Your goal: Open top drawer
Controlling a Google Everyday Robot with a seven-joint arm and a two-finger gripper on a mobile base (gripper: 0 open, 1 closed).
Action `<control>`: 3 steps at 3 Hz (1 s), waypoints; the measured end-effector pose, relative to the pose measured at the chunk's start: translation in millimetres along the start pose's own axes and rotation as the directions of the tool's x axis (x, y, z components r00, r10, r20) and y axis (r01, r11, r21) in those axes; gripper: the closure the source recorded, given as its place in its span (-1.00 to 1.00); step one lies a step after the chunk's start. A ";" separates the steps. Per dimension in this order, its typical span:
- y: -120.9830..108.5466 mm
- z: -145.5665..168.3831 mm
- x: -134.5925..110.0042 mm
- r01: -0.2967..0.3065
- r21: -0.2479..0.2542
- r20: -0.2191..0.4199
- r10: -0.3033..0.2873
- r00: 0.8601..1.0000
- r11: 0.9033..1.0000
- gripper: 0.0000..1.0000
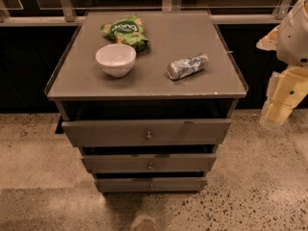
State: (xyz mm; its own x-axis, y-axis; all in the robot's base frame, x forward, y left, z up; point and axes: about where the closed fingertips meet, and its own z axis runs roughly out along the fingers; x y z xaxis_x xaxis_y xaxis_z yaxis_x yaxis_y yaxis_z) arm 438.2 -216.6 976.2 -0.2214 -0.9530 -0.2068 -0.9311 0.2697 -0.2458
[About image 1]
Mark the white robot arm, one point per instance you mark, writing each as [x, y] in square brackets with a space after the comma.
[290, 42]

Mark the grey bottom drawer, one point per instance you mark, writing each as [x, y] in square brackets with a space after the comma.
[143, 185]

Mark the green snack bag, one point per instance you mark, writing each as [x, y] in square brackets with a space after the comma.
[127, 31]

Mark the grey drawer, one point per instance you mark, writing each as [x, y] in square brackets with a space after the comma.
[149, 132]
[149, 163]
[143, 185]

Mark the grey middle drawer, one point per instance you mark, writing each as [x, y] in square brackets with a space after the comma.
[149, 163]

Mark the grey top drawer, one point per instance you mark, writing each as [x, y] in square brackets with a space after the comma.
[149, 132]

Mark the grey drawer cabinet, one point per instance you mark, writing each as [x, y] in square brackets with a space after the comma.
[83, 91]

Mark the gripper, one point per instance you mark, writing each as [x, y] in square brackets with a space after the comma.
[294, 38]

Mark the white ceramic bowl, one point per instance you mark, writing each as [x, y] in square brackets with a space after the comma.
[116, 59]

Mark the metal railing frame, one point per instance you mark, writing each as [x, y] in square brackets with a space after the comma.
[74, 12]

